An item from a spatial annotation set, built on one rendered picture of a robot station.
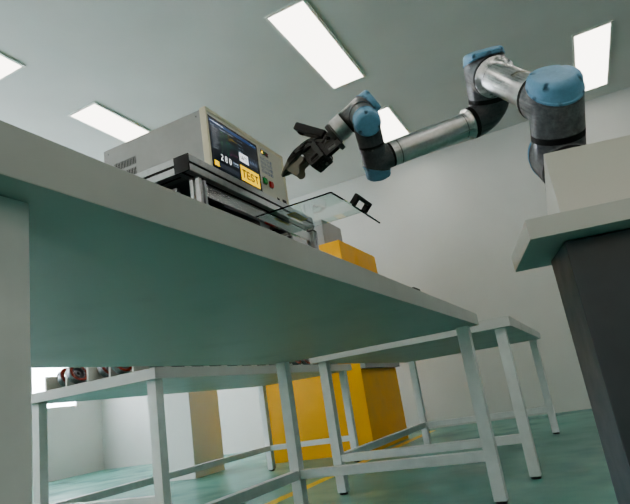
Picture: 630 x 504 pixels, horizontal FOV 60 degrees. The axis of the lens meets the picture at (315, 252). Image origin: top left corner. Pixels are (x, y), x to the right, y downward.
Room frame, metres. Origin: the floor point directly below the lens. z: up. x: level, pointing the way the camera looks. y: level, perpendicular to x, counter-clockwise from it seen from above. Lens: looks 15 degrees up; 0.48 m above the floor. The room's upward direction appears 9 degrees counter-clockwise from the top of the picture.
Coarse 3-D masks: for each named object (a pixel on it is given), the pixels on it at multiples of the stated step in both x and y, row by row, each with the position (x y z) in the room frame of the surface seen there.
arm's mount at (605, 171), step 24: (600, 144) 1.02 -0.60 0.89; (624, 144) 1.01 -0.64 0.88; (552, 168) 1.04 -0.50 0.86; (576, 168) 1.03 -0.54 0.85; (600, 168) 1.02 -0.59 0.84; (624, 168) 1.02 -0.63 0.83; (552, 192) 1.05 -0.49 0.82; (576, 192) 1.03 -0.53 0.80; (600, 192) 1.03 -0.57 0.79; (624, 192) 1.02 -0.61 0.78
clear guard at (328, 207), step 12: (300, 204) 1.54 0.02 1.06; (312, 204) 1.56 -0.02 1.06; (324, 204) 1.57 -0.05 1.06; (336, 204) 1.59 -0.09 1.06; (348, 204) 1.60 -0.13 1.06; (276, 216) 1.61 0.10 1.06; (288, 216) 1.63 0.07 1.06; (300, 216) 1.65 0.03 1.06; (312, 216) 1.67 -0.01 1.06; (324, 216) 1.69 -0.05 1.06; (336, 216) 1.70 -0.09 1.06; (348, 216) 1.72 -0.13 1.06; (300, 228) 1.77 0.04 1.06
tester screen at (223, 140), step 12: (216, 132) 1.38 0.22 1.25; (228, 132) 1.44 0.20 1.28; (216, 144) 1.38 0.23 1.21; (228, 144) 1.43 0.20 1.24; (240, 144) 1.50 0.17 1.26; (216, 156) 1.37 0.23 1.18; (228, 156) 1.43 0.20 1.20; (252, 156) 1.55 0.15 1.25; (240, 168) 1.48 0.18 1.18; (252, 168) 1.54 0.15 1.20
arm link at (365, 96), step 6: (366, 90) 1.42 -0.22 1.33; (360, 96) 1.42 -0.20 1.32; (366, 96) 1.41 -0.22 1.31; (372, 96) 1.41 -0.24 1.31; (354, 102) 1.42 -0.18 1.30; (372, 102) 1.42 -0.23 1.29; (348, 108) 1.44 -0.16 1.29; (378, 108) 1.44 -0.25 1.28; (342, 114) 1.45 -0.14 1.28; (348, 114) 1.44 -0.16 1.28; (348, 120) 1.45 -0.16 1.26; (348, 126) 1.46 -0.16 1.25; (354, 132) 1.49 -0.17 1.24
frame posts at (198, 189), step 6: (192, 180) 1.22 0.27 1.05; (198, 180) 1.22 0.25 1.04; (204, 180) 1.24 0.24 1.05; (192, 186) 1.22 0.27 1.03; (198, 186) 1.22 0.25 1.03; (204, 186) 1.23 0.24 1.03; (192, 192) 1.22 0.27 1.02; (198, 192) 1.22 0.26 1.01; (204, 192) 1.23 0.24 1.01; (198, 198) 1.22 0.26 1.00; (204, 198) 1.23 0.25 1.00; (312, 234) 1.78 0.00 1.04; (312, 240) 1.78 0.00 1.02; (312, 246) 1.79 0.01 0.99; (318, 246) 1.80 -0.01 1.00
